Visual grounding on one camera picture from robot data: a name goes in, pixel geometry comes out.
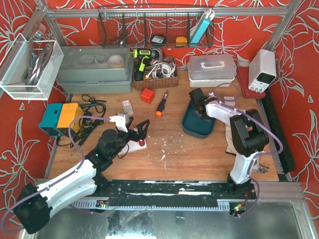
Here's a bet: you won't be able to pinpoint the yellow teal device box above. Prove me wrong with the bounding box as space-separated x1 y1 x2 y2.
38 103 84 137

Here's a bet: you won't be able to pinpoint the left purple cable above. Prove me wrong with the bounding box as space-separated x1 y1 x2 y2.
0 115 113 234

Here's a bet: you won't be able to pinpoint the white coiled cable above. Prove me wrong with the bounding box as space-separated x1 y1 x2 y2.
147 62 176 80

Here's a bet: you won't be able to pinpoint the black wire hanging basket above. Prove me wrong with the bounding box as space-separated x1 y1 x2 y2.
97 5 215 49

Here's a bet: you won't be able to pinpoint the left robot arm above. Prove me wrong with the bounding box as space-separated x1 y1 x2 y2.
12 116 150 234

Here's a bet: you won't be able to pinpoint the white peg base plate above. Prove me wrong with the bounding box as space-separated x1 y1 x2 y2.
117 128 147 158

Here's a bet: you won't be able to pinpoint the black cable bundle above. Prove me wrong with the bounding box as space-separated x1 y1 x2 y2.
56 94 108 156

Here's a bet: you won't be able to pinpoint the teal white book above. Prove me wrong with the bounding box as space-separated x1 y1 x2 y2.
189 8 215 47

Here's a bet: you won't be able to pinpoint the teal plastic tray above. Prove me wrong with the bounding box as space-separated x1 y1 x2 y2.
181 101 215 139

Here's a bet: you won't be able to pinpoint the black tape measure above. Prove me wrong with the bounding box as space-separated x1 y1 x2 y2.
150 34 166 48

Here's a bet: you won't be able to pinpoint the clear acrylic bin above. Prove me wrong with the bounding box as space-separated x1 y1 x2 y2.
0 34 64 101

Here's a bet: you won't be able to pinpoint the white work glove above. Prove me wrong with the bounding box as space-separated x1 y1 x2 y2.
225 124 237 155

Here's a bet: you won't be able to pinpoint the grey plastic storage box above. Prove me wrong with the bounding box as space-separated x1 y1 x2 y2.
56 46 134 94

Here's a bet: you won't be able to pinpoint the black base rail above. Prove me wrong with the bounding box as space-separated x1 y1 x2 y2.
78 179 257 207

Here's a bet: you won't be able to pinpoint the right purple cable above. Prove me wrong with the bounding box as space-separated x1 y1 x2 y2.
209 82 285 220

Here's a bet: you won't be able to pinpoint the white cube power adapter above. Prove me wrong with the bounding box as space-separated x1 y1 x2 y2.
224 96 236 102

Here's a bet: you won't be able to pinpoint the wicker basket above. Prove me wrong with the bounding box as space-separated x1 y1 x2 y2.
133 57 178 91

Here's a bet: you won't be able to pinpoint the red cube block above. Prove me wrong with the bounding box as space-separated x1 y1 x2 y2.
141 88 155 104

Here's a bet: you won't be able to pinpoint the yellow tape measure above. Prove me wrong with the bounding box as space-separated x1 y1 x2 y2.
175 36 188 48

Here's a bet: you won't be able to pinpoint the white translucent storage box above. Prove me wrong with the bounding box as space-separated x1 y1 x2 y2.
187 54 237 88

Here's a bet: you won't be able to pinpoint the orange black screwdriver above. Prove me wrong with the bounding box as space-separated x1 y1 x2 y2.
156 90 169 117

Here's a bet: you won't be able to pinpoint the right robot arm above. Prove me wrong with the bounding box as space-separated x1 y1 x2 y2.
189 88 269 185

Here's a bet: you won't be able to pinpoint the green black cordless drill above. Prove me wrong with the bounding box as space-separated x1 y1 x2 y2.
133 48 160 82

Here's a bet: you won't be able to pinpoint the purple cable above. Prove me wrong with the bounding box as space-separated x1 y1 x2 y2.
209 82 285 220
0 115 113 234

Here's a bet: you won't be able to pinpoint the white bench power supply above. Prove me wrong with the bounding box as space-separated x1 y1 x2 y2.
248 49 276 94

